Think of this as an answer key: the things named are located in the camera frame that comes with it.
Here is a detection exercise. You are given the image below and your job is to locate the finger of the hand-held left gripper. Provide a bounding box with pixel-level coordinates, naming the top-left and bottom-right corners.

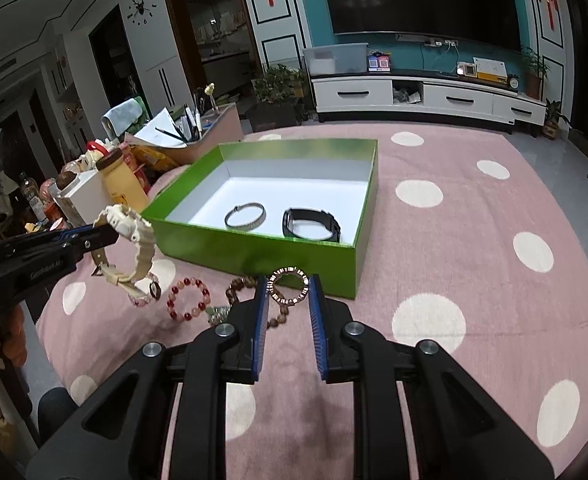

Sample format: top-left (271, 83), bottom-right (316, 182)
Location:
top-left (49, 224), bottom-right (103, 244)
top-left (59, 223), bottom-right (121, 262)

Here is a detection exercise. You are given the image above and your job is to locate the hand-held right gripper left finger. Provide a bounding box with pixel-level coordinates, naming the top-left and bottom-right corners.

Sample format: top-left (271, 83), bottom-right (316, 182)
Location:
top-left (26, 274), bottom-right (270, 480)

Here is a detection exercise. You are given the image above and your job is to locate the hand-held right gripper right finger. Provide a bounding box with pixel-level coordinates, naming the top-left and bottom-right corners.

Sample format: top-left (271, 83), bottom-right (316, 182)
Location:
top-left (308, 273), bottom-right (557, 480)

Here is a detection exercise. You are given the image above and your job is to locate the rose gold link bracelet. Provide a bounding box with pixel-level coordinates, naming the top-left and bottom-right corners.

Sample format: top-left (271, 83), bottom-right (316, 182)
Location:
top-left (266, 266), bottom-right (309, 306)

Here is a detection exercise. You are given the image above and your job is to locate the green jade pendant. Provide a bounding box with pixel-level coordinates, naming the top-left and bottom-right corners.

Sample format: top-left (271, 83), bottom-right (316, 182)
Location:
top-left (204, 305), bottom-right (232, 326)

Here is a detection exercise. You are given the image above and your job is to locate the brown wooden bead bracelet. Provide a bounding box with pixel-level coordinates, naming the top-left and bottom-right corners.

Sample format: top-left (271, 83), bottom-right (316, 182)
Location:
top-left (225, 275), bottom-right (292, 331)

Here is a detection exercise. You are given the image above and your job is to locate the red bead bracelet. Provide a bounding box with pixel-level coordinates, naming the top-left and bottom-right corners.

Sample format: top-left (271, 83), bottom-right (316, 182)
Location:
top-left (167, 277), bottom-right (211, 322)

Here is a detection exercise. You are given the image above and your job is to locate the green cardboard box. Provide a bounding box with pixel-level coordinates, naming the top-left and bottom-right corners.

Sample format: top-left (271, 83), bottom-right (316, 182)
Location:
top-left (141, 138), bottom-right (379, 300)

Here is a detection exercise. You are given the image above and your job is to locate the person's left hand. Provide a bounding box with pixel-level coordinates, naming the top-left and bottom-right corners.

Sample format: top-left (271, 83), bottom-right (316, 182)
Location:
top-left (0, 305), bottom-right (28, 369)

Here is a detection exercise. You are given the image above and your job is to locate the white cardboard box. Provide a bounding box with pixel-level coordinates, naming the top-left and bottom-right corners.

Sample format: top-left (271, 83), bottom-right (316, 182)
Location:
top-left (56, 169), bottom-right (112, 226)

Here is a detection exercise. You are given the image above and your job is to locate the yellow bottle with brown lid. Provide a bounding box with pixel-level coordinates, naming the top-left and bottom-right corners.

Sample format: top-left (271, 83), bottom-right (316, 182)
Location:
top-left (95, 149), bottom-right (149, 213)

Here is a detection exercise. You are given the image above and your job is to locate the yellow snack packet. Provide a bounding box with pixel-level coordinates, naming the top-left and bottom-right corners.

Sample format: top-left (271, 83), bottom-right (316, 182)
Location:
top-left (129, 145), bottom-right (179, 173)

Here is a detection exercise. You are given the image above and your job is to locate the black wristwatch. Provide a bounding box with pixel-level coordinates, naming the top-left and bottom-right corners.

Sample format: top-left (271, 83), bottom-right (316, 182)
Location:
top-left (282, 207), bottom-right (342, 245)

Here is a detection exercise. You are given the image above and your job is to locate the green and white bag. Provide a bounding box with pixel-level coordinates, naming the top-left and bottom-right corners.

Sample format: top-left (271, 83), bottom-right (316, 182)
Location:
top-left (101, 96), bottom-right (149, 137)

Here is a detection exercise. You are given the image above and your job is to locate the white paper sheet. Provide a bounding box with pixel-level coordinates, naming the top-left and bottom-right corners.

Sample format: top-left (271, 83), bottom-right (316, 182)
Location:
top-left (134, 107), bottom-right (187, 148)

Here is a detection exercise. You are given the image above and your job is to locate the pink polka-dot blanket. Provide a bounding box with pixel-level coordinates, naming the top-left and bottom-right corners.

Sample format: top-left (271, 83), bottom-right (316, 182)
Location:
top-left (36, 125), bottom-right (588, 480)

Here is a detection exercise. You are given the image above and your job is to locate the pink desk organizer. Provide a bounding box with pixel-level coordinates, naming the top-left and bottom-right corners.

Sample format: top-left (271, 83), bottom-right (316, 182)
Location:
top-left (124, 102), bottom-right (245, 166)

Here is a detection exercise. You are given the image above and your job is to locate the leafy plant in dark planter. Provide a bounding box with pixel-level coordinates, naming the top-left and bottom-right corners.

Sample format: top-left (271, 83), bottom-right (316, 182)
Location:
top-left (248, 63), bottom-right (307, 133)

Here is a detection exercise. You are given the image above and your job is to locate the white television cabinet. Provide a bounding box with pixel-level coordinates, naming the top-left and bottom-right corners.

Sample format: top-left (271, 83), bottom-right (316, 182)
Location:
top-left (310, 67), bottom-right (547, 128)

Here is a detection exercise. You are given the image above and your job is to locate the clear plastic storage bin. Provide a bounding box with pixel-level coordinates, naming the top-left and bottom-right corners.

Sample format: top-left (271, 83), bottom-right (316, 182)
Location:
top-left (302, 43), bottom-right (369, 77)

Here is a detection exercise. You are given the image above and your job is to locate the small potted plant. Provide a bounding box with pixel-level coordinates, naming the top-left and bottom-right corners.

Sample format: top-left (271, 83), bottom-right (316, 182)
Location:
top-left (542, 99), bottom-right (569, 140)

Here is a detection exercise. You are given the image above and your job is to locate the yellow and white box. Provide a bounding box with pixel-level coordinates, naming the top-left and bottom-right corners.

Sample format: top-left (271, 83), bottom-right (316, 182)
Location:
top-left (474, 57), bottom-right (507, 82)

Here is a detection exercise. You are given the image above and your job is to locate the tall potted plant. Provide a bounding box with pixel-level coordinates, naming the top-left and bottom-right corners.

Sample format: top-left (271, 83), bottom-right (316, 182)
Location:
top-left (520, 46), bottom-right (549, 100)

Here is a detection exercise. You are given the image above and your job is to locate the pink bead bracelet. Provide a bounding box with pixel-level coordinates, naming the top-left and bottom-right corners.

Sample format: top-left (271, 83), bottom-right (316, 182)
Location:
top-left (128, 259), bottom-right (177, 307)

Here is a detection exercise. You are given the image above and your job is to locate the silver metal bracelet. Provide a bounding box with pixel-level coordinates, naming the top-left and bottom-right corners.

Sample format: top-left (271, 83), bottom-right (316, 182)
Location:
top-left (225, 203), bottom-right (267, 232)

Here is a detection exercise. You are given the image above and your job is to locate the black deer wall clock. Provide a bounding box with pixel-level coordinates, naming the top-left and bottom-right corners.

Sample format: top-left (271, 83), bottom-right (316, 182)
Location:
top-left (129, 0), bottom-right (159, 26)

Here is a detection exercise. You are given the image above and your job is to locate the white wall power strip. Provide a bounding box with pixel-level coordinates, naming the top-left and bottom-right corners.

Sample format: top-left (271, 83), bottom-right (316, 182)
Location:
top-left (395, 33), bottom-right (459, 47)

